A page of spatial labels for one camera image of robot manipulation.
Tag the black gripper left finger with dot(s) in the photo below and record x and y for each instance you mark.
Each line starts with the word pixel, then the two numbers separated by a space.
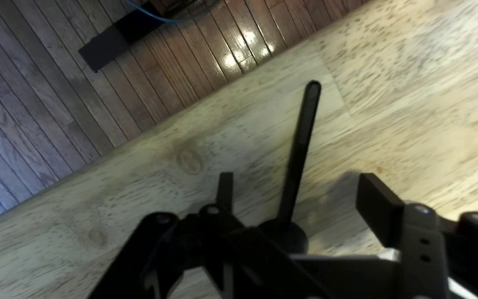
pixel 195 249

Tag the black floor stand foot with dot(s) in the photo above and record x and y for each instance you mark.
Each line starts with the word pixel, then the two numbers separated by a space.
pixel 117 42

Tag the black spatula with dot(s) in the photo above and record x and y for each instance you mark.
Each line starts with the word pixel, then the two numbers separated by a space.
pixel 299 150

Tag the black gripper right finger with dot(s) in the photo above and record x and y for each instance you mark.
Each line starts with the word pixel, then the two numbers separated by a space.
pixel 449 254

